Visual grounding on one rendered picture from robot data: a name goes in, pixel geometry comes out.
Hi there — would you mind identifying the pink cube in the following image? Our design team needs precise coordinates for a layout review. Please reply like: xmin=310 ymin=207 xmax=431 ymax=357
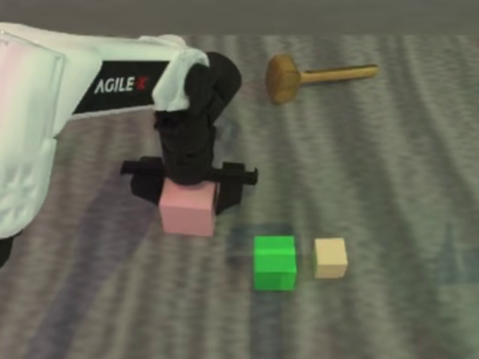
xmin=158 ymin=178 xmax=219 ymax=238

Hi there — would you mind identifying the green cube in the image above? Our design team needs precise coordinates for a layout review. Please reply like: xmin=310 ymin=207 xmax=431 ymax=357
xmin=252 ymin=235 xmax=298 ymax=292

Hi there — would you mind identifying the beige cube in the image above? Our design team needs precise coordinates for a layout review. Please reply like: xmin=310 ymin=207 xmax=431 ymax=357
xmin=312 ymin=237 xmax=349 ymax=280

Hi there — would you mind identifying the wooden mallet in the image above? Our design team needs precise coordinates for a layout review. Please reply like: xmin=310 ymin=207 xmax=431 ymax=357
xmin=265 ymin=53 xmax=379 ymax=105

